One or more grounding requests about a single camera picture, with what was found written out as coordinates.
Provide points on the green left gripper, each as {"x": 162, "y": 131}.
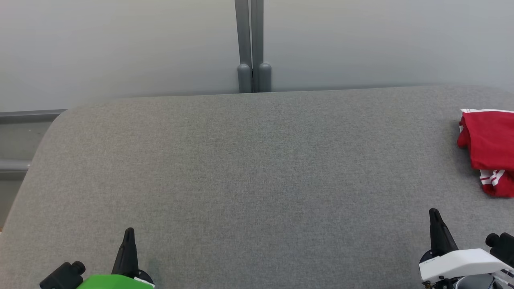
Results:
{"x": 112, "y": 283}

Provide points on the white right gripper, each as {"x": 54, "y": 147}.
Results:
{"x": 461, "y": 263}

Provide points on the red shorts with white trim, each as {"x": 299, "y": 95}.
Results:
{"x": 490, "y": 140}

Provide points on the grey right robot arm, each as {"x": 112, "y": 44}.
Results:
{"x": 474, "y": 283}

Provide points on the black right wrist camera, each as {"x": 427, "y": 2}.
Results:
{"x": 502, "y": 247}

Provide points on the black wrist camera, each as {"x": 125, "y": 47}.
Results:
{"x": 502, "y": 247}
{"x": 60, "y": 277}

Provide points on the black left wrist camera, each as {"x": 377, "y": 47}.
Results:
{"x": 60, "y": 277}

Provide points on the grey metal floor rail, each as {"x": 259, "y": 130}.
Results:
{"x": 14, "y": 168}

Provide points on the grey double partition post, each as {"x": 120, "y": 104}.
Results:
{"x": 245, "y": 40}

